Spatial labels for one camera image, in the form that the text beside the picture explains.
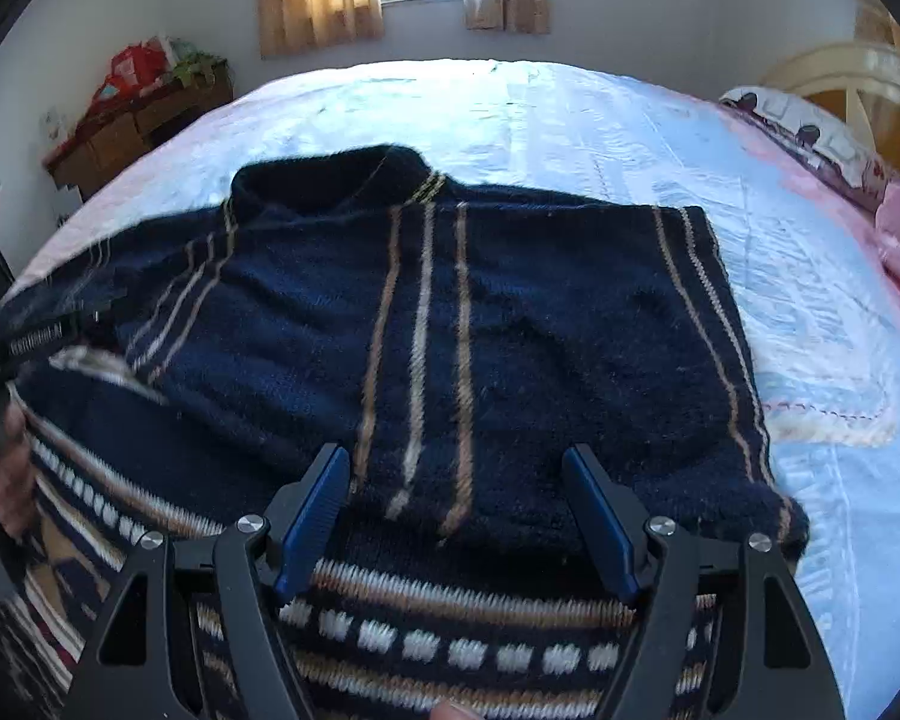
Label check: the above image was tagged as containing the navy patterned knit sweater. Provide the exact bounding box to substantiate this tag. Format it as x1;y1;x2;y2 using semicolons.
0;145;808;718

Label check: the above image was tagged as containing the person's left hand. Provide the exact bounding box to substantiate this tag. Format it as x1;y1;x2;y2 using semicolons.
0;403;37;539

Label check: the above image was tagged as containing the brown wooden desk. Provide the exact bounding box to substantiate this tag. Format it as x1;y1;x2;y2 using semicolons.
43;60;233;200

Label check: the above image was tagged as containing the red bag on desk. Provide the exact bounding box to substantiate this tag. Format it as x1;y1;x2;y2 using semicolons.
94;44;167;103

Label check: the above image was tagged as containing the green cloth on desk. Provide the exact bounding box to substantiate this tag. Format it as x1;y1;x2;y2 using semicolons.
170;43;222;88

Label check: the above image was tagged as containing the pastel printed bed sheet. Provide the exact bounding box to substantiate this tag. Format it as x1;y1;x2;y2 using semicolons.
11;60;900;718

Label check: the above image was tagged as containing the patterned pillow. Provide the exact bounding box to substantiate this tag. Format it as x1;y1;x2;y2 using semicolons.
718;86;900;213

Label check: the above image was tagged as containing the cream wooden headboard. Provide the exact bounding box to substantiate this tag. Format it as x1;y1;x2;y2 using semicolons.
763;43;900;171

